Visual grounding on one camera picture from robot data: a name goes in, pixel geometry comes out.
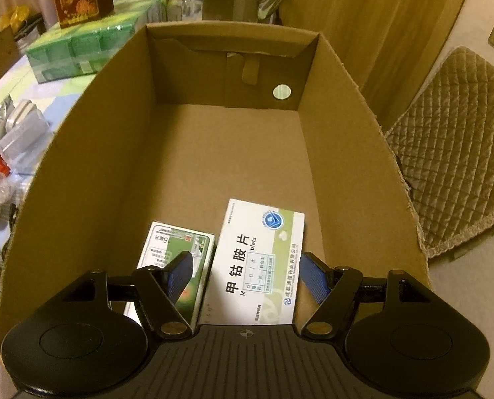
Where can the small green medicine box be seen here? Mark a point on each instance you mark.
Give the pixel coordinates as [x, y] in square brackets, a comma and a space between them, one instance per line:
[164, 242]

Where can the quilted chair cushion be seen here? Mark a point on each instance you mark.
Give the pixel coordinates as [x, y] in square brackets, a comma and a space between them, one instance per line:
[444, 144]

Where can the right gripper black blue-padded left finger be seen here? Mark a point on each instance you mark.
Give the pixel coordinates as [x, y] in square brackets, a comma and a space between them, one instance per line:
[158, 290]

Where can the large brown cardboard box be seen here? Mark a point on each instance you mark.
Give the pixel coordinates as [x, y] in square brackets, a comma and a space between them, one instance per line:
[187, 116]

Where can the yellow plastic bag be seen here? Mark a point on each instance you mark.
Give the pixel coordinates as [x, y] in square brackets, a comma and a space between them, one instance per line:
[15, 19]

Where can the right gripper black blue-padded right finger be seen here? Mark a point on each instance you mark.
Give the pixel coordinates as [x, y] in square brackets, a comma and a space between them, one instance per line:
[335, 291]

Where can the checkered tablecloth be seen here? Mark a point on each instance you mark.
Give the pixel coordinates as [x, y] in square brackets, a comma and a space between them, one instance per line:
[54, 99]

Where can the green tissue pack stack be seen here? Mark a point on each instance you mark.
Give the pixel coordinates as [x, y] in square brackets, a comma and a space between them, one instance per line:
[85, 49]

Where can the clear plastic packaging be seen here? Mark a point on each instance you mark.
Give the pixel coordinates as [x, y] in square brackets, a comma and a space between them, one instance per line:
[27, 137]

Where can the wooden door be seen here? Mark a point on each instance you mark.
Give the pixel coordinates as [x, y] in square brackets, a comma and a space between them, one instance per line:
[387, 46]

